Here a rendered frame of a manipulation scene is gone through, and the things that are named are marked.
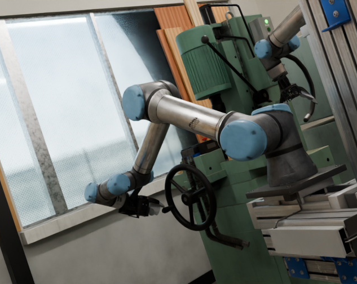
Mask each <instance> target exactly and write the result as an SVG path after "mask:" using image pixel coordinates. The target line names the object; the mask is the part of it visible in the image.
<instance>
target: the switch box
mask: <svg viewBox="0 0 357 284"><path fill-rule="evenodd" d="M265 20H267V21H268V23H267V24H269V26H265V24H266V23H265ZM249 25H250V28H251V31H252V34H253V37H254V40H255V43H257V42H258V41H260V40H262V39H265V38H266V37H267V36H268V35H269V34H268V33H270V32H272V31H273V30H274V26H273V24H272V21H271V18H270V16H268V17H259V18H256V19H254V20H253V21H251V22H249ZM267 27H269V28H270V29H271V31H270V32H268V31H267Z"/></svg>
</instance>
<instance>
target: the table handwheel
mask: <svg viewBox="0 0 357 284"><path fill-rule="evenodd" d="M178 171H189V172H191V173H192V174H194V175H195V176H196V177H197V178H198V179H199V180H200V181H201V182H202V184H203V186H204V187H203V188H201V189H197V190H193V189H190V190H188V191H185V190H184V189H183V188H182V187H180V186H179V185H178V184H177V183H176V182H175V181H174V180H173V177H174V175H175V174H176V173H177V172H178ZM171 184H173V185H174V186H175V187H176V188H177V189H178V190H179V191H180V192H181V193H182V195H181V199H182V202H183V203H184V204H185V205H186V206H188V208H189V217H190V222H189V221H187V220H186V219H185V218H184V217H183V216H182V215H181V214H180V213H179V211H178V210H177V208H176V206H175V204H174V201H173V198H172V194H171ZM220 188H221V185H220V183H219V182H217V181H216V182H214V183H210V182H209V180H208V179H207V177H206V176H205V175H204V174H203V173H202V172H201V171H200V170H199V169H197V168H196V167H194V166H192V165H189V164H178V165H176V166H174V167H173V168H172V169H171V170H170V171H169V172H168V174H167V176H166V180H165V197H166V201H167V203H168V206H171V205H173V206H174V209H172V210H171V212H172V214H173V215H174V217H175V218H176V219H177V220H178V221H179V222H180V223H181V224H182V225H183V226H184V227H186V228H188V229H190V230H194V231H202V230H205V229H207V228H209V227H210V226H211V225H212V223H213V221H214V219H215V216H216V213H217V201H216V197H215V193H214V191H216V190H218V189H220ZM202 192H205V193H206V195H208V197H209V203H210V211H209V216H208V218H207V219H206V221H205V222H203V223H202V224H195V223H194V218H193V205H192V204H194V203H196V202H197V201H198V198H200V197H201V196H202Z"/></svg>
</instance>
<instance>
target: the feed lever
mask: <svg viewBox="0 0 357 284"><path fill-rule="evenodd" d="M201 42H202V43H204V44H207V45H208V46H209V47H210V48H211V49H212V50H213V51H214V52H215V53H216V54H217V55H218V56H219V57H220V58H221V59H222V60H223V61H224V62H225V63H226V64H227V65H228V66H229V67H230V68H231V69H232V70H233V71H234V72H235V73H236V74H237V75H238V76H239V77H240V78H241V79H242V80H243V81H244V82H245V83H246V84H247V85H248V86H249V87H250V88H251V89H252V90H253V91H254V93H253V100H254V102H255V103H256V104H262V103H264V102H269V103H271V102H273V101H272V100H271V99H269V94H268V92H267V91H266V90H265V89H261V90H259V91H257V90H256V89H255V88H254V87H253V86H252V85H251V84H250V83H249V82H248V81H247V80H246V79H245V78H244V77H243V76H242V75H241V74H240V73H239V72H238V71H237V70H236V69H235V68H234V66H233V65H232V64H231V63H230V62H229V61H228V60H227V59H226V58H225V57H224V56H223V55H222V54H221V53H220V52H219V51H218V50H217V49H216V48H215V47H214V46H213V45H212V44H211V43H210V42H209V37H208V36H206V35H204V36H202V37H201Z"/></svg>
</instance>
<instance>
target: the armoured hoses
mask: <svg viewBox="0 0 357 284"><path fill-rule="evenodd" d="M187 158H188V161H189V163H190V165H192V166H194V167H196V165H195V163H194V160H193V155H191V156H188V157H185V158H182V159H181V160H182V163H183V164H188V161H187ZM186 174H187V178H188V181H189V185H190V187H191V189H193V190H197V189H196V184H197V186H198V189H201V188H203V184H202V182H201V181H200V180H199V179H198V178H197V177H196V176H195V175H194V178H195V181H196V184H195V182H194V179H193V176H192V173H191V172H189V171H186ZM201 198H202V201H203V203H204V206H205V210H206V213H207V215H208V216H209V211H210V205H209V202H208V198H207V196H206V193H205V192H202V196H201ZM196 206H197V208H198V211H199V214H200V218H201V220H202V223H203V222H205V221H206V215H205V212H204V209H203V206H202V203H201V200H200V198H198V201H197V202H196ZM211 226H212V229H213V232H214V234H215V235H213V234H212V233H211V231H210V228H207V229H205V232H206V235H207V237H208V238H210V240H212V241H215V242H219V243H221V244H223V245H227V246H230V247H234V248H236V249H239V250H243V248H244V246H245V247H249V245H250V242H249V241H246V240H242V239H238V238H235V237H234V238H233V237H231V236H227V235H224V234H222V233H220V232H219V230H218V227H217V224H216V222H215V220H214V221H213V223H212V225H211Z"/></svg>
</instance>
